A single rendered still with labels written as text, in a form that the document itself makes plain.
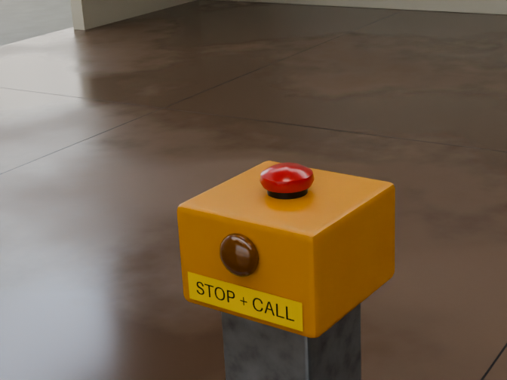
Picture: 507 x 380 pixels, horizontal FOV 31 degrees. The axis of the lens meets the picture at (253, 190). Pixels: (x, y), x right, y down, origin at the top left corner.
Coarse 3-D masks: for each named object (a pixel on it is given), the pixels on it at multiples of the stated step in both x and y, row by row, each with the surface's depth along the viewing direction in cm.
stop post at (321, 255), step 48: (240, 192) 69; (336, 192) 68; (384, 192) 68; (192, 240) 67; (288, 240) 62; (336, 240) 63; (384, 240) 69; (192, 288) 68; (240, 288) 66; (288, 288) 63; (336, 288) 64; (240, 336) 70; (288, 336) 67; (336, 336) 70
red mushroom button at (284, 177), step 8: (272, 168) 68; (280, 168) 67; (288, 168) 67; (296, 168) 67; (304, 168) 67; (264, 176) 67; (272, 176) 67; (280, 176) 66; (288, 176) 66; (296, 176) 66; (304, 176) 67; (312, 176) 67; (264, 184) 67; (272, 184) 66; (280, 184) 66; (288, 184) 66; (296, 184) 66; (304, 184) 66; (280, 192) 66; (288, 192) 66
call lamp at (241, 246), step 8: (224, 240) 64; (232, 240) 64; (240, 240) 63; (248, 240) 63; (224, 248) 64; (232, 248) 64; (240, 248) 63; (248, 248) 63; (256, 248) 64; (224, 256) 64; (232, 256) 64; (240, 256) 63; (248, 256) 63; (256, 256) 63; (224, 264) 65; (232, 264) 64; (240, 264) 64; (248, 264) 63; (256, 264) 64; (232, 272) 64; (240, 272) 64; (248, 272) 64
